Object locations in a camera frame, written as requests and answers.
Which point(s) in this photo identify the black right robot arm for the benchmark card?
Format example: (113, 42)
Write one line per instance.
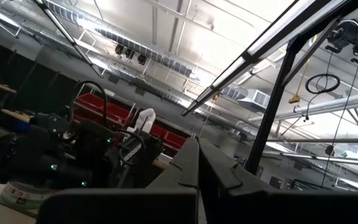
(135, 149)

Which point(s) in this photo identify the long LED light bar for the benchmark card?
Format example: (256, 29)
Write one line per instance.
(259, 46)

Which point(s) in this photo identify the black ceiling spotlight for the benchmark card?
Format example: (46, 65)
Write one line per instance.
(129, 53)
(119, 49)
(141, 58)

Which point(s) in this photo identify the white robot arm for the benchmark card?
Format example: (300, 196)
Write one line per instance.
(145, 119)

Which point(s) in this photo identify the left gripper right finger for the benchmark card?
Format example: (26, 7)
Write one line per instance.
(275, 208)

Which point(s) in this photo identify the white ceiling air unit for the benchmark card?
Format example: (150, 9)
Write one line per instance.
(256, 99)

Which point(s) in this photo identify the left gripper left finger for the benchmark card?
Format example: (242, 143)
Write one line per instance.
(120, 207)

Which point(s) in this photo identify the rack with red bins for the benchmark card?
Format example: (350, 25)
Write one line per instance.
(113, 112)

